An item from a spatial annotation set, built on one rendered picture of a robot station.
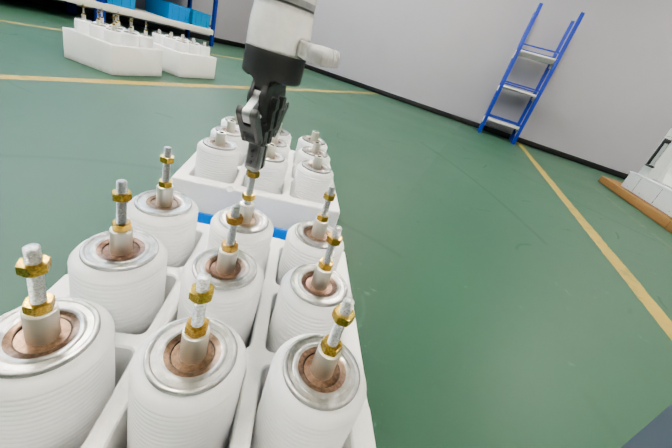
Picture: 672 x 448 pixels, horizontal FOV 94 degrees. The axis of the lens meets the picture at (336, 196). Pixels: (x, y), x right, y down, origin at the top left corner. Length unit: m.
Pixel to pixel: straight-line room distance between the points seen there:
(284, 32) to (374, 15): 6.68
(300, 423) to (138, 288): 0.23
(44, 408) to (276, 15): 0.40
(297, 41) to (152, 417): 0.38
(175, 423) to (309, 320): 0.16
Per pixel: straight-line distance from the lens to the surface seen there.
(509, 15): 6.71
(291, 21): 0.40
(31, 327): 0.35
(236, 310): 0.40
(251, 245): 0.48
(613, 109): 6.86
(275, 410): 0.34
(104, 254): 0.44
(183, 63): 2.91
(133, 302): 0.44
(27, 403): 0.35
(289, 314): 0.41
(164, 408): 0.32
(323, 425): 0.32
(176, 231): 0.51
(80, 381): 0.36
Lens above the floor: 0.52
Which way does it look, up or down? 24 degrees down
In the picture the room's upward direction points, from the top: 18 degrees clockwise
